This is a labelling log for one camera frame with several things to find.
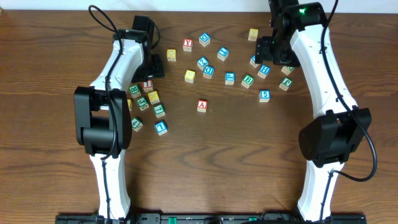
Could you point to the green L block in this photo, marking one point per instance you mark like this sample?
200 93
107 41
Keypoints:
159 110

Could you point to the yellow block far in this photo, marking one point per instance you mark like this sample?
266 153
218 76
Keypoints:
253 34

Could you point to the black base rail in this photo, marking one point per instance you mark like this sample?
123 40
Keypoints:
155 218

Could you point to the blue X block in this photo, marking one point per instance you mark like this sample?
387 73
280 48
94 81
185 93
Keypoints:
253 61

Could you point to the blue P block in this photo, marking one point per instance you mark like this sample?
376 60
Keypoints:
229 78

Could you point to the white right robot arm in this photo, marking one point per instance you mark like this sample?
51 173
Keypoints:
301 38

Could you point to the green j block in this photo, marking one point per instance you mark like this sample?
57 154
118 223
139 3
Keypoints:
142 103
286 83

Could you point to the green B block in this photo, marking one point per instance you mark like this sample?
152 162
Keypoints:
247 81

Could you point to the yellow S block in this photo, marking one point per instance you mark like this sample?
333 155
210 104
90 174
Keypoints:
189 76

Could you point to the blue T block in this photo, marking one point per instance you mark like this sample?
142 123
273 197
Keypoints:
161 128

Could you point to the green r block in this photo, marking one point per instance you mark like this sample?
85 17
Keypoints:
135 91
287 70

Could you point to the green 4 block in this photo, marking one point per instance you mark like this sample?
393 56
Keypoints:
136 124

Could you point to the blue D block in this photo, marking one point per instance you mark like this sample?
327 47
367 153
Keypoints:
208 72

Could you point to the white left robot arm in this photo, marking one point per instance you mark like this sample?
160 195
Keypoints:
102 115

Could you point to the red Y block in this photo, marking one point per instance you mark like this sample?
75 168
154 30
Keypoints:
187 45

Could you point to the blue 5 block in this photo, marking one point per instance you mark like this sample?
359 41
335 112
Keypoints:
264 96

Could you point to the green R block right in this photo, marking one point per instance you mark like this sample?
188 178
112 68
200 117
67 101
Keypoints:
287 70

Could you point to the yellow G block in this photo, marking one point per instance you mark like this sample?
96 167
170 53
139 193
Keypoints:
130 104

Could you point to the blue H block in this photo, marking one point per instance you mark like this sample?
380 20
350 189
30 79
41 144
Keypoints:
264 71

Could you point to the blue J block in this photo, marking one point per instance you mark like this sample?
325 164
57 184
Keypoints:
223 53

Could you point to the yellow K block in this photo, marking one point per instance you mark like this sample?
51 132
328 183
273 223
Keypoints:
153 97

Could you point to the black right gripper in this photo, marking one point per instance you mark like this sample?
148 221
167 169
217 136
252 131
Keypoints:
263 53

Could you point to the red A block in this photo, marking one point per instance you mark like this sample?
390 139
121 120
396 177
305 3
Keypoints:
202 106

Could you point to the blue 2 block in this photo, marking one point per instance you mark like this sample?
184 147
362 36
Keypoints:
202 63

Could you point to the red I block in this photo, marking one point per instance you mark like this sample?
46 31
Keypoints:
148 86

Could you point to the green J block right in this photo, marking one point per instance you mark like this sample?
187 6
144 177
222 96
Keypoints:
286 83

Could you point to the yellow O block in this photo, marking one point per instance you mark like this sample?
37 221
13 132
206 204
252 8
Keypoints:
171 55

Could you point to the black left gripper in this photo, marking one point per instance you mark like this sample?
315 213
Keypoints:
158 71

